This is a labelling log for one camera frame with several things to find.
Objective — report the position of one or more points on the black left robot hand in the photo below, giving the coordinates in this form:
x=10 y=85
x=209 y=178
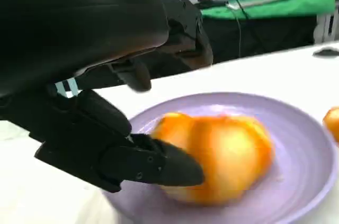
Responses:
x=66 y=36

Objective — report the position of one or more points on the orange white toy bread roll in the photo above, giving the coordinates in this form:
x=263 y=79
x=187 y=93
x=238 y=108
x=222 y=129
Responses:
x=233 y=155
x=332 y=124

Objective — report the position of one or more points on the white flat device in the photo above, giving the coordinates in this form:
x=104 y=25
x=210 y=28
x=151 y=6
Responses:
x=245 y=3

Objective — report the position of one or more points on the green cloth on background table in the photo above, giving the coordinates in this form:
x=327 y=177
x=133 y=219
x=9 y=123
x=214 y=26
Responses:
x=278 y=7

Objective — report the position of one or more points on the lilac plate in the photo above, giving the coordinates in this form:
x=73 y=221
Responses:
x=299 y=171

